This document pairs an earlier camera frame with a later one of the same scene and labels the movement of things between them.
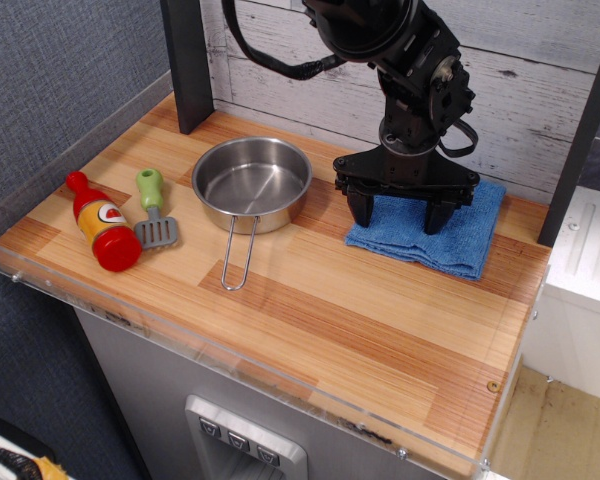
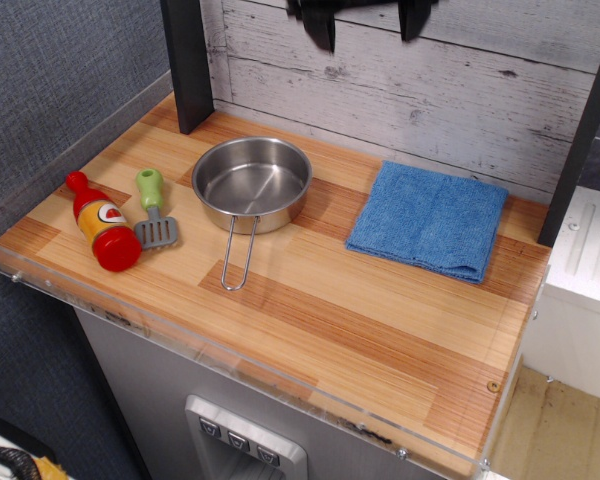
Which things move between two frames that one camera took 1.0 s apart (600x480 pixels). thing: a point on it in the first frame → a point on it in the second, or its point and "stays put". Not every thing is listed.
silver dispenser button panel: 232,446 stays put
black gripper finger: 437,215 → 413,17
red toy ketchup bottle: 104,226 stays put
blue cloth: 460,245 stays put
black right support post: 573,170 stays put
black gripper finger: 361,206 → 318,18
